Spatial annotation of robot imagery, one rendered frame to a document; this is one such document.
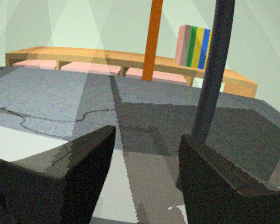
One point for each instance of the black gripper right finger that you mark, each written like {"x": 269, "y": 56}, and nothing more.
{"x": 217, "y": 191}

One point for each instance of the orange handle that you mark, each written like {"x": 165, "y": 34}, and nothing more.
{"x": 152, "y": 38}

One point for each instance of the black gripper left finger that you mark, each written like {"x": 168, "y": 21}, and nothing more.
{"x": 58, "y": 186}

